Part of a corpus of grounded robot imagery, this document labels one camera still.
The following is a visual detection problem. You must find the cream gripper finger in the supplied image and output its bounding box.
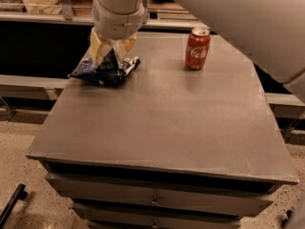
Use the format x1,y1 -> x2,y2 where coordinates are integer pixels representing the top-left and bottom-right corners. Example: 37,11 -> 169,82
90,28 -> 113,67
113,33 -> 136,64

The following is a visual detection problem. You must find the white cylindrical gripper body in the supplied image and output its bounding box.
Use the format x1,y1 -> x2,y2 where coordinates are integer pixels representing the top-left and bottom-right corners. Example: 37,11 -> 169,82
92,0 -> 145,40

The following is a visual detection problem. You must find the dark blue rxbar wrapper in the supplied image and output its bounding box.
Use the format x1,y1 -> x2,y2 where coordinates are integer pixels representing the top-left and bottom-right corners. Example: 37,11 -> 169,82
99,49 -> 118,71

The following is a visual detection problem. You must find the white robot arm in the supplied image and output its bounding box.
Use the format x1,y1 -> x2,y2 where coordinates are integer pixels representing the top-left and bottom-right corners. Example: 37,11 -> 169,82
91,0 -> 305,101

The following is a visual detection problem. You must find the blue chip bag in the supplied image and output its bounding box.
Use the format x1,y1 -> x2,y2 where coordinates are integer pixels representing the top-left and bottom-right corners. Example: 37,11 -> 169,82
69,56 -> 141,86

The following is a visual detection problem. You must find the grey metal railing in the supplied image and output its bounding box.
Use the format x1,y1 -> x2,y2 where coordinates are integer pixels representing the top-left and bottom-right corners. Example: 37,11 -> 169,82
0,0 -> 203,31

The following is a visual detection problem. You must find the red coca-cola can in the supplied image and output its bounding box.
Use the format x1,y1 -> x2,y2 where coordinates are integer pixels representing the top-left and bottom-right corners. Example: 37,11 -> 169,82
186,28 -> 211,70

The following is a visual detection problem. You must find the grey side bench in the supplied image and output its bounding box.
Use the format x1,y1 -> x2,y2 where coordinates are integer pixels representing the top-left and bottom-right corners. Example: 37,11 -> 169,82
0,74 -> 68,100

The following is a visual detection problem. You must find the grey drawer cabinet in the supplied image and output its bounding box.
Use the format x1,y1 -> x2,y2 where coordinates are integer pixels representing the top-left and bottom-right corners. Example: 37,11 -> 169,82
28,32 -> 297,229

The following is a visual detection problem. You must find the black leg lower left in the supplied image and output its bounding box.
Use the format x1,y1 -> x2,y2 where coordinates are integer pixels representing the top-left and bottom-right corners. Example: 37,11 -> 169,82
0,184 -> 28,229

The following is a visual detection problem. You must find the black leg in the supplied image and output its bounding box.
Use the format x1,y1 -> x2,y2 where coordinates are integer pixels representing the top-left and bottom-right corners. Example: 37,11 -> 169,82
0,184 -> 28,229
281,209 -> 295,229

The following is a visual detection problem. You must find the black leg lower right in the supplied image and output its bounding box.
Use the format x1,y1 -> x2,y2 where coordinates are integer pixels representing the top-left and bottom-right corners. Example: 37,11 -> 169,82
281,209 -> 295,229

